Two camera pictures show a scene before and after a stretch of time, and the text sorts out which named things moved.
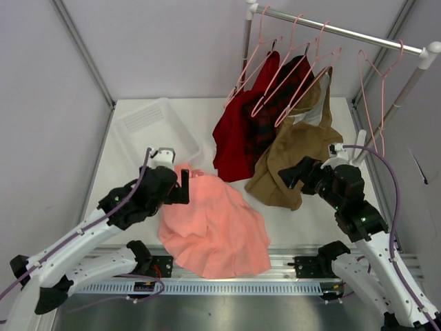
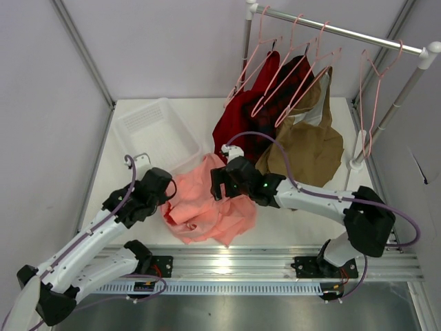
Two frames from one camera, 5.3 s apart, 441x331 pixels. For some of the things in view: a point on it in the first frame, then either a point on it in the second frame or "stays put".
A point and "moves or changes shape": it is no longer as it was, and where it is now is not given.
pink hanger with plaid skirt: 258,107 stays put
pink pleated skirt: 218,234 moves or changes shape
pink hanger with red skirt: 280,38 stays put
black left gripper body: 180,192 stays put
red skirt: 231,159 stays put
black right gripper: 303,175 -> 220,183
